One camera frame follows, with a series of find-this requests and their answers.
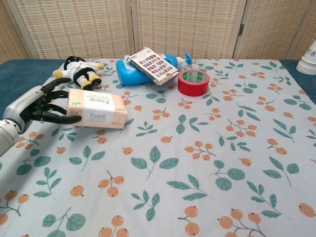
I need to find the red tape roll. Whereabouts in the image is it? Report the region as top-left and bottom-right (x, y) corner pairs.
(177, 69), (210, 97)

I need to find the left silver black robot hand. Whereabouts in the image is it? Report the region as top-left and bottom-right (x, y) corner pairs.
(2, 78), (82, 136)

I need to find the dark teal table cover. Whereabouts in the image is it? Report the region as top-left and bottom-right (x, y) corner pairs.
(0, 58), (316, 120)

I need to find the black white yellow plush toy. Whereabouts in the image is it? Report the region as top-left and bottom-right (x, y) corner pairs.
(53, 56), (105, 90)

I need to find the blue detergent pump bottle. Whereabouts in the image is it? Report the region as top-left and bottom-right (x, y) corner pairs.
(116, 52), (193, 86)

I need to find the white paper cup stack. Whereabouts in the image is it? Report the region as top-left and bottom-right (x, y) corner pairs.
(296, 39), (316, 75)

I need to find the beige woven folding screen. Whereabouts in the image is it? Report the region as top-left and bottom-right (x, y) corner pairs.
(0, 0), (316, 65)

